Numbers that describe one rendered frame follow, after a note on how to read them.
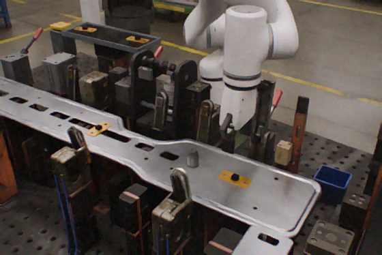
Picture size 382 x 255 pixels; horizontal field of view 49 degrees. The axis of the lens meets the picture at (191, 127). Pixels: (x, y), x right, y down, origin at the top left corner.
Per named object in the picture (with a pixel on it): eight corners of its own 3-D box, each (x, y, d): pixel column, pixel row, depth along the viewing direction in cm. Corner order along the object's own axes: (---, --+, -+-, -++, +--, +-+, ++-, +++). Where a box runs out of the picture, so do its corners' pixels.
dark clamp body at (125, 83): (115, 176, 157) (104, 84, 137) (137, 159, 166) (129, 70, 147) (137, 185, 152) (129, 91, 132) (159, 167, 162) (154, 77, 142)
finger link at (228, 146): (224, 125, 95) (222, 149, 99) (217, 131, 93) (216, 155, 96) (237, 129, 94) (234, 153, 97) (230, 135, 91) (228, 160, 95)
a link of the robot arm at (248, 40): (259, 60, 95) (219, 62, 94) (265, 2, 88) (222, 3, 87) (270, 75, 88) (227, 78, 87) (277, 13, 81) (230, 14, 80)
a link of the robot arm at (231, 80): (234, 58, 96) (234, 70, 98) (215, 71, 90) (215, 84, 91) (268, 66, 92) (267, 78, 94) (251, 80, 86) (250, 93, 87)
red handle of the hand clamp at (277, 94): (250, 132, 113) (272, 86, 118) (252, 136, 115) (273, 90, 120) (265, 137, 111) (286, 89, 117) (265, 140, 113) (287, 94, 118)
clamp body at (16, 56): (14, 136, 180) (-6, 58, 162) (35, 125, 188) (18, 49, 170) (29, 143, 176) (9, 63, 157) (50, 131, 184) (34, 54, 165)
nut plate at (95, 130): (94, 137, 124) (93, 133, 123) (84, 133, 126) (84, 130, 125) (112, 125, 130) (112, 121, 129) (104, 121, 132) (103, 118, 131)
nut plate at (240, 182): (217, 178, 107) (217, 174, 106) (224, 170, 110) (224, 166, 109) (246, 189, 103) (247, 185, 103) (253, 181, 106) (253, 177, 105)
